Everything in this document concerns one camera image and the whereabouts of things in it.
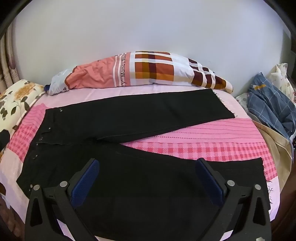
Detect white floral cloth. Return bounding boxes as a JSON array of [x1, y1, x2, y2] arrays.
[[236, 63, 296, 106]]

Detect beige cloth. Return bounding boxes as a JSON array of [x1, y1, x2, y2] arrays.
[[252, 119, 295, 186]]

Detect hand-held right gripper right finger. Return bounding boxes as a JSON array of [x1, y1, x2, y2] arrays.
[[195, 158, 271, 241]]

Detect black pants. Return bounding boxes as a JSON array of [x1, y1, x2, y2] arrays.
[[17, 89, 271, 241]]

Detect white orange patterned blanket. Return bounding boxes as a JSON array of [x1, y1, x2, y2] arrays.
[[0, 79, 47, 145]]

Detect pink plaid pillow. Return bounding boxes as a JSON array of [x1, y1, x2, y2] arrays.
[[47, 50, 234, 96]]

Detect pink checked bedsheet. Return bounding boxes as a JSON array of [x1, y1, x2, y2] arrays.
[[0, 84, 281, 241]]

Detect patterned curtain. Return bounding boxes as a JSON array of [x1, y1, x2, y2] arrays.
[[0, 23, 23, 95]]

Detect blue clothes pile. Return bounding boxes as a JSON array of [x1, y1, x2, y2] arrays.
[[246, 72, 296, 149]]

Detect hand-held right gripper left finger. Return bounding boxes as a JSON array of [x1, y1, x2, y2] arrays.
[[25, 158, 100, 241]]

